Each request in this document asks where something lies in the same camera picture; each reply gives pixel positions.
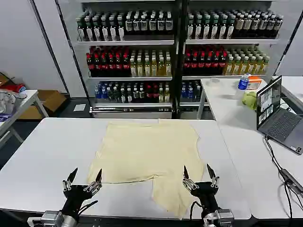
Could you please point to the brown cardboard box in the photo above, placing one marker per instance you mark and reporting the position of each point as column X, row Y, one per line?
column 50, row 100

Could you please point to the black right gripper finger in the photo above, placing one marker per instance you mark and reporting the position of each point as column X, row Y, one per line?
column 214, row 180
column 189, row 183

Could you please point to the pale yellow shirt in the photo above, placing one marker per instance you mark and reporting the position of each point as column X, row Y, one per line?
column 146, row 151

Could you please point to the clear plastic bag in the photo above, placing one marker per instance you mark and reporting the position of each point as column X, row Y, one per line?
column 8, row 101

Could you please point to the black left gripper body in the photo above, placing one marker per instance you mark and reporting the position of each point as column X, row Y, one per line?
column 75, row 194

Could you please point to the orange box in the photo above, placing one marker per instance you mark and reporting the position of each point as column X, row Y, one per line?
column 254, row 82

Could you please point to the black power adapter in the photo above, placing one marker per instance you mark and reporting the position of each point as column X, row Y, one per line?
column 291, row 179

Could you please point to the black slanted pole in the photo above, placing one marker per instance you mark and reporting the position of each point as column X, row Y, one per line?
column 48, row 47
column 287, row 48

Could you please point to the green cloth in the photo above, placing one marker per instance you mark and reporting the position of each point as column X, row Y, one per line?
column 250, row 99

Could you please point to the white table with clutter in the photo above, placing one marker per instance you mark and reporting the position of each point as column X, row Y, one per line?
column 26, row 99

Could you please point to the grey open laptop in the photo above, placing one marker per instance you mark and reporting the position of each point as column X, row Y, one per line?
column 274, row 118

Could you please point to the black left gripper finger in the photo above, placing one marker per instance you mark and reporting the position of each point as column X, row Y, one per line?
column 68, row 183
column 94, row 186

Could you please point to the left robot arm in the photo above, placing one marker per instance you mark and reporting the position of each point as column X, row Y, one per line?
column 54, row 220

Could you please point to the shelf with drink bottles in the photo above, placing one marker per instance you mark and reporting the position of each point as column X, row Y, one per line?
column 154, row 59

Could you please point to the water bottle with blue label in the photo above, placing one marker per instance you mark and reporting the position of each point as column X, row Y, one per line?
column 243, row 84

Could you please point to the red bag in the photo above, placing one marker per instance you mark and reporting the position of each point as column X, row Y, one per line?
column 19, row 88

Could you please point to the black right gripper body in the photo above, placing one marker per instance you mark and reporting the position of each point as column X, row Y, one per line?
column 206, row 192

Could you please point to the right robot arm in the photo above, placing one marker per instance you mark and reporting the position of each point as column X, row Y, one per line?
column 220, row 218

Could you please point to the white side table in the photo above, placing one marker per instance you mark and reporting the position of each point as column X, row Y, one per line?
column 225, row 106

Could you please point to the white paper sheet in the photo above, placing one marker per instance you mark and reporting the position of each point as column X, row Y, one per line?
column 79, row 107

